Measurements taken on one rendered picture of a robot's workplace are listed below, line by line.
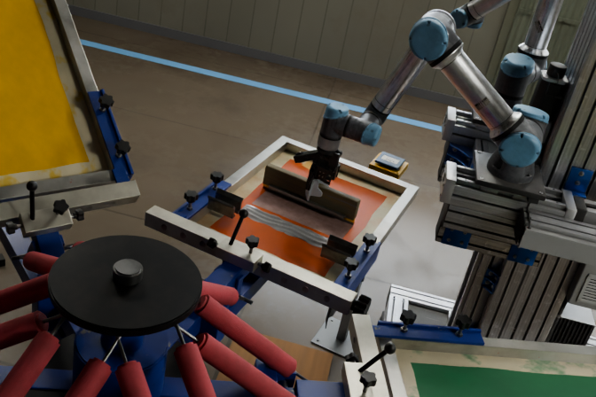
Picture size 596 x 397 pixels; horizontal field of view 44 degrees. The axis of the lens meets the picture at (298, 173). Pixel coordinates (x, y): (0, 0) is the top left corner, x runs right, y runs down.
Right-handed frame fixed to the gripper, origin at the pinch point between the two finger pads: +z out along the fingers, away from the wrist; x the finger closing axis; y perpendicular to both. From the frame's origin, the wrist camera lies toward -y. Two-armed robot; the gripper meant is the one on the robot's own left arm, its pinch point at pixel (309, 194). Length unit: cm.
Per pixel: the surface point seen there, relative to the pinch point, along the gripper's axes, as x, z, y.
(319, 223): -7.6, 4.5, 8.5
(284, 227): -18.6, 4.1, 0.1
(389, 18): 366, 42, -83
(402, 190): 31.9, 2.0, 25.2
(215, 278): -65, -4, 0
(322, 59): 354, 91, -127
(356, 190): 22.8, 4.5, 10.3
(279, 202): -4.7, 5.0, -8.3
